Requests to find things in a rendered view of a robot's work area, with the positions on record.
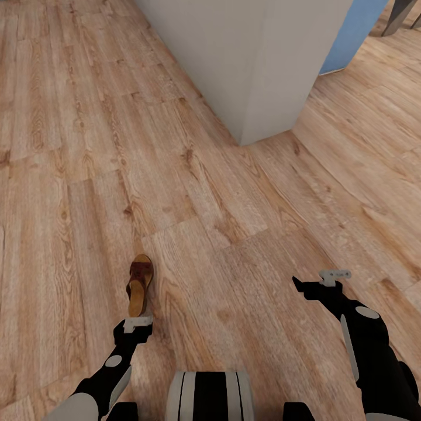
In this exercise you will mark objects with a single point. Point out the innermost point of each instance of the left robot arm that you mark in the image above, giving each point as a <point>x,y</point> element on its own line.
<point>95,396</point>

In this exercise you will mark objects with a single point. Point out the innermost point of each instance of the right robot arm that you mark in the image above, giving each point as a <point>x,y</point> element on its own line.
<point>389,389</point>

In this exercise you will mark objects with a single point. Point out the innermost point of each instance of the sandal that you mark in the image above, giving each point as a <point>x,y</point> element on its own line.
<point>141,275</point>

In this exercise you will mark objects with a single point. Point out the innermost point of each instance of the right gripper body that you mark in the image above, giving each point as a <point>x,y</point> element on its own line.
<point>316,291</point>

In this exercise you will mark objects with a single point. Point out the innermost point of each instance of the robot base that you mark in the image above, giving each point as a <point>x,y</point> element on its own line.
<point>293,411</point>

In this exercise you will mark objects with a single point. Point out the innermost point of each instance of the coffee table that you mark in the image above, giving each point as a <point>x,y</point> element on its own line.
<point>398,14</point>

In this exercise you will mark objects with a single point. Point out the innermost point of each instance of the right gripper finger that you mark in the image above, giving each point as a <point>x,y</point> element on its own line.
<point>299,285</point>

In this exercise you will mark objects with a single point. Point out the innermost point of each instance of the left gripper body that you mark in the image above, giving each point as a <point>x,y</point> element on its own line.
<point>140,335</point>

